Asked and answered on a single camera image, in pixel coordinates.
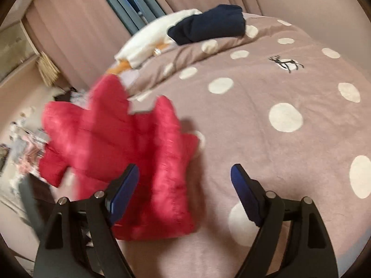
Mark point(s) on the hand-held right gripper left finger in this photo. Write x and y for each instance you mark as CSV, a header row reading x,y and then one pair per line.
x,y
124,191

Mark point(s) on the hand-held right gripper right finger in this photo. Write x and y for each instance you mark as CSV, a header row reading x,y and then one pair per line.
x,y
246,194

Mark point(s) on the pink-red puffer jacket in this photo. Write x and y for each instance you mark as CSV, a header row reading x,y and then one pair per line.
x,y
116,139

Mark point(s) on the polka dot blanket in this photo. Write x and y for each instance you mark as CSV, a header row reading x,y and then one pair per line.
x,y
246,107

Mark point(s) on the grey quilt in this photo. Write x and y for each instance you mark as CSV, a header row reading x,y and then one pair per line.
x,y
127,80

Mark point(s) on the black cloth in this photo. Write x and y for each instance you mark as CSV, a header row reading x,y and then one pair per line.
x,y
65,95

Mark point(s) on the mustard cloth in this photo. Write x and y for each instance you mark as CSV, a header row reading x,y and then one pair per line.
x,y
123,65

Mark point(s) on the straw broom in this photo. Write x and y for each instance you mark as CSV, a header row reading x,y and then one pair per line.
x,y
47,68

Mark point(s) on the white fleece blanket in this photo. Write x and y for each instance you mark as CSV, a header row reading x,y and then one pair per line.
x,y
145,40

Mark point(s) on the folded navy clothing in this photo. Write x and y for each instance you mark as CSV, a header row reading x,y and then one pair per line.
x,y
208,23

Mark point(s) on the wooden shelf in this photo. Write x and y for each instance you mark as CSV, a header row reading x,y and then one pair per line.
x,y
14,52

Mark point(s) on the grey curtain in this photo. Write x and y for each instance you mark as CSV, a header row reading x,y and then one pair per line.
x,y
127,0

